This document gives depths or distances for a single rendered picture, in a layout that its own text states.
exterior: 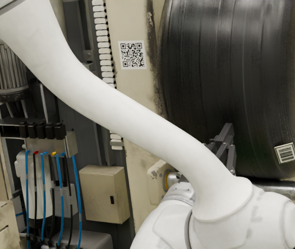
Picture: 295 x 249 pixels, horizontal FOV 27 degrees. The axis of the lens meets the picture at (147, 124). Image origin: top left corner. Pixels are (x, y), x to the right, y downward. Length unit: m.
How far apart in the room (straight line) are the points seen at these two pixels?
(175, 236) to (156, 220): 0.06
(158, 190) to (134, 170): 0.17
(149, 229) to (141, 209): 0.72
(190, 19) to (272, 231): 0.58
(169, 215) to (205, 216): 0.12
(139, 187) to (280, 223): 0.85
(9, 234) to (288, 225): 0.90
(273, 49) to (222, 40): 0.11
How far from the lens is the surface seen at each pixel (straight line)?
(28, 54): 0.92
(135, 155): 1.69
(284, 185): 1.49
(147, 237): 1.02
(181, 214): 1.02
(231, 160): 1.22
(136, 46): 1.60
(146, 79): 1.61
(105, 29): 1.69
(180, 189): 1.11
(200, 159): 0.91
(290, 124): 1.35
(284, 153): 1.37
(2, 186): 1.63
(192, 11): 1.35
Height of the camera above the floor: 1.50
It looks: 17 degrees down
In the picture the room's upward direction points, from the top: 7 degrees counter-clockwise
